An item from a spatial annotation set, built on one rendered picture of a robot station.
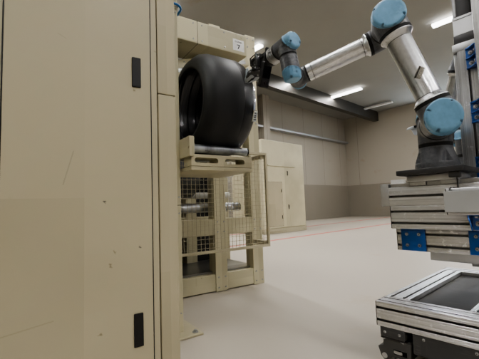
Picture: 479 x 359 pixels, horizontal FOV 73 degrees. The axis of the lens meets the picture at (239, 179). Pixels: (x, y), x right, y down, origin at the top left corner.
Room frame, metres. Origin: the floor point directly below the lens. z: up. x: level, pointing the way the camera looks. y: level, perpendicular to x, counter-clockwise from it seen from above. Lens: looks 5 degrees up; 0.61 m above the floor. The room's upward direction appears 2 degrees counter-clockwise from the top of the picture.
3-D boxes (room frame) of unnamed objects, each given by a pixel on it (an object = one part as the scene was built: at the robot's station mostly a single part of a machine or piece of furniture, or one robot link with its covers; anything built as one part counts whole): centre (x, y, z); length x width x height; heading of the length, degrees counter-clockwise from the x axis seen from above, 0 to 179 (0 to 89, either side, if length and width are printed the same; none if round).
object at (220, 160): (1.68, 0.10, 0.83); 0.36 x 0.09 x 0.06; 123
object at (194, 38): (2.11, 0.24, 1.71); 0.61 x 0.25 x 0.15; 123
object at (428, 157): (1.24, -0.76, 0.77); 0.15 x 0.15 x 0.10
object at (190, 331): (1.64, 0.38, 0.01); 0.27 x 0.27 x 0.02; 33
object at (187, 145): (1.70, 0.33, 0.90); 0.40 x 0.03 x 0.10; 33
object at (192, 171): (1.80, 0.18, 0.80); 0.37 x 0.36 x 0.02; 33
